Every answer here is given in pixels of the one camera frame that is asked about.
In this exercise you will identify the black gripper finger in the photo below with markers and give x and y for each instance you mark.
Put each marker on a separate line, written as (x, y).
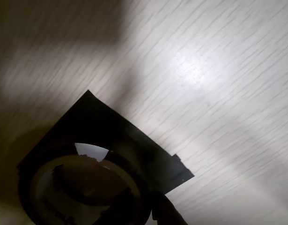
(166, 211)
(125, 208)

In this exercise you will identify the black tape roll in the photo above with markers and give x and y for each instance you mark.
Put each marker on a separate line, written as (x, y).
(38, 185)

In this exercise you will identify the black tape square marker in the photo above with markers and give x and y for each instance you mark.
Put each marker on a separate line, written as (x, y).
(92, 122)

